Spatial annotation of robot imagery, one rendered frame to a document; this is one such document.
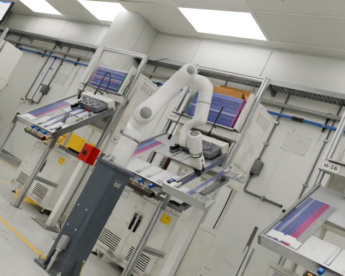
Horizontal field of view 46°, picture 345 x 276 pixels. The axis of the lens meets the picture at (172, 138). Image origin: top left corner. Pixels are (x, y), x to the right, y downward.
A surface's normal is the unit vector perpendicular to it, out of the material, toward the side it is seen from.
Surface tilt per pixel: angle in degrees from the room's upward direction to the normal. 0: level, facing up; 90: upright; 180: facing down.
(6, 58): 90
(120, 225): 90
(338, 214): 44
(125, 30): 90
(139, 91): 90
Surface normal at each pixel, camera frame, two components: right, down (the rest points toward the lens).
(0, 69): 0.71, 0.26
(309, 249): -0.05, -0.91
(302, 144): -0.53, -0.40
